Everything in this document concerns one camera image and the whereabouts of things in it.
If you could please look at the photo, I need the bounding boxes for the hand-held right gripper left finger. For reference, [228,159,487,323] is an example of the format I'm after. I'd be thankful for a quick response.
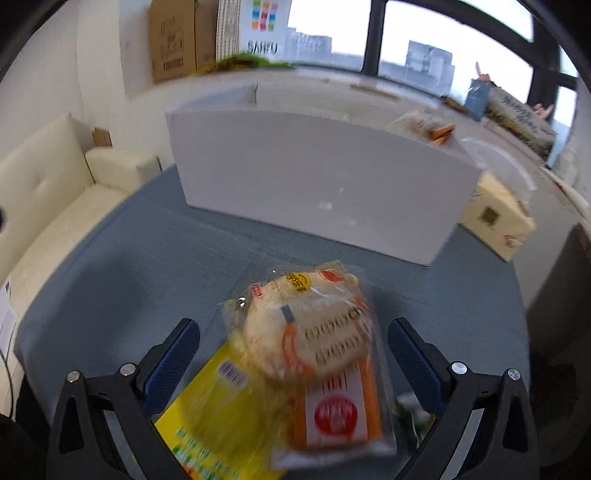
[46,318,201,480]

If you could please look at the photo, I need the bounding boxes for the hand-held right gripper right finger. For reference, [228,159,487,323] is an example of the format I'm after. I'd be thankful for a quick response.
[387,317,542,480]

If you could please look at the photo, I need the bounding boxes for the clear bun packet orange label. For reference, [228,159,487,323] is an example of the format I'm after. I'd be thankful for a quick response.
[221,261,399,468]

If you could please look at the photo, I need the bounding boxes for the white rectangular box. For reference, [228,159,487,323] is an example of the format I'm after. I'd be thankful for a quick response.
[165,82,485,267]

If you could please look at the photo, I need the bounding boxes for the white bun packet orange corner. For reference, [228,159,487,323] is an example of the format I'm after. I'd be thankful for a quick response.
[388,108,458,145]

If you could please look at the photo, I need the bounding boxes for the long green snack packet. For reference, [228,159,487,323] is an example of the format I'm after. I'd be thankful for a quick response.
[392,392,437,448]

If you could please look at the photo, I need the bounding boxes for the large yellow snack packet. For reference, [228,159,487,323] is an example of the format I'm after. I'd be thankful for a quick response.
[154,342,287,480]

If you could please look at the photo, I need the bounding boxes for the cream yellow tissue box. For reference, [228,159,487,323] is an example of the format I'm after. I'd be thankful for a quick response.
[457,138,539,263]

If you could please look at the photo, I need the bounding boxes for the white paper sheet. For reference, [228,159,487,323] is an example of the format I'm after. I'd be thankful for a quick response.
[0,277,19,352]

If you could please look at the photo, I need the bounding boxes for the cream leather sofa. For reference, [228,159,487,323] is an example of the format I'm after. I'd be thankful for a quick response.
[0,113,162,416]

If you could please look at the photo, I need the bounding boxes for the landscape printed tissue box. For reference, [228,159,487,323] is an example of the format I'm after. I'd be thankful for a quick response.
[485,88,559,158]

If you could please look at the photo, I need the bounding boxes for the blue paper bag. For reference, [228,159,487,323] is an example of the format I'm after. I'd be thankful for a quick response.
[464,78,492,121]

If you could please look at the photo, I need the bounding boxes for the pile of green packets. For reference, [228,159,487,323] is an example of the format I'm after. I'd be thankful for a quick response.
[194,53,296,75]

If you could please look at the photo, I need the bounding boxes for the brown cardboard box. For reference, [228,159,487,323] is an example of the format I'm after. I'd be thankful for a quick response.
[148,0,220,84]

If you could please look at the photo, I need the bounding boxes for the white dotted shopping bag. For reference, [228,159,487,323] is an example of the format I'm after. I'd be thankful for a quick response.
[215,0,291,63]

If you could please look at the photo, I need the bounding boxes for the black window frame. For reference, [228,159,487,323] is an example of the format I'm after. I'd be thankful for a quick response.
[360,0,580,134]

